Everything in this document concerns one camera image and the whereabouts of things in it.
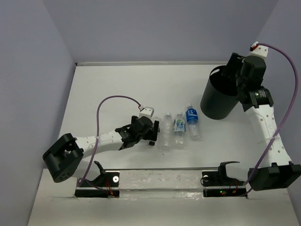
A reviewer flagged black label clear bottle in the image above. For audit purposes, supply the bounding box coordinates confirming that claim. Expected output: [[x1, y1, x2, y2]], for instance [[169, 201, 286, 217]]
[[149, 116, 162, 146]]

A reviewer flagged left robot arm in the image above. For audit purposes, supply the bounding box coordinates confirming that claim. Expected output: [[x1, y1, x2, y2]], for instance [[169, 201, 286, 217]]
[[42, 116, 159, 186]]

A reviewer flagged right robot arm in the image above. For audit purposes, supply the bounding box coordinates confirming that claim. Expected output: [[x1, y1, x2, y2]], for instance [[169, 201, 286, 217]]
[[216, 53, 301, 191]]

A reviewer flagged black cylindrical bin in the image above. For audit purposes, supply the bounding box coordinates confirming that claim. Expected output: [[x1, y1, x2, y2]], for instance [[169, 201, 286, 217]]
[[200, 65, 238, 120]]

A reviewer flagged clear unlabeled bottle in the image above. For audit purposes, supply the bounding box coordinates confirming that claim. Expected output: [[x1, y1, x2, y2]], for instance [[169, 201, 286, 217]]
[[160, 113, 173, 151]]

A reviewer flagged green white label bottle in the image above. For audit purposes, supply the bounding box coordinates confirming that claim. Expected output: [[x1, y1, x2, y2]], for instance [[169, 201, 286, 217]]
[[173, 113, 186, 149]]

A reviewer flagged blue label bottle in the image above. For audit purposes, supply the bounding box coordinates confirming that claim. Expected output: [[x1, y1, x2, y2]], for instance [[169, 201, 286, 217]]
[[185, 104, 200, 140]]

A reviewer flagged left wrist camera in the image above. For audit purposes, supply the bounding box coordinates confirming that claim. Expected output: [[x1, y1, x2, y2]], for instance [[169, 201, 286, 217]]
[[139, 107, 154, 119]]

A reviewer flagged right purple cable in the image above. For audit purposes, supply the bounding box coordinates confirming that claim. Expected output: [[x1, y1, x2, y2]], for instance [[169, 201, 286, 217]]
[[242, 42, 299, 196]]

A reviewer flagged purple cable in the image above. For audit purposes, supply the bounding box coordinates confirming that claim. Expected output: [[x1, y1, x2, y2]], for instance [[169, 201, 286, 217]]
[[242, 42, 299, 196], [76, 95, 143, 196]]

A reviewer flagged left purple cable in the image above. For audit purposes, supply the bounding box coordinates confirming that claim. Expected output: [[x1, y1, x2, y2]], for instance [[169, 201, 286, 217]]
[[76, 95, 143, 196]]

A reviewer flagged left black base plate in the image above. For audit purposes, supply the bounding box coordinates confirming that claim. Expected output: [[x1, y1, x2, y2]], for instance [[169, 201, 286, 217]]
[[74, 170, 120, 198]]

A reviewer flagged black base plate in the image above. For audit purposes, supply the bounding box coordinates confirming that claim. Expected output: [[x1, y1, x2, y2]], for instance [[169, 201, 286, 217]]
[[200, 171, 247, 198], [74, 170, 120, 198]]

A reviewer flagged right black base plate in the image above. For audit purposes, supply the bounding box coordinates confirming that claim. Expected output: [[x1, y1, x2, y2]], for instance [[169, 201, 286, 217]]
[[200, 171, 247, 198]]

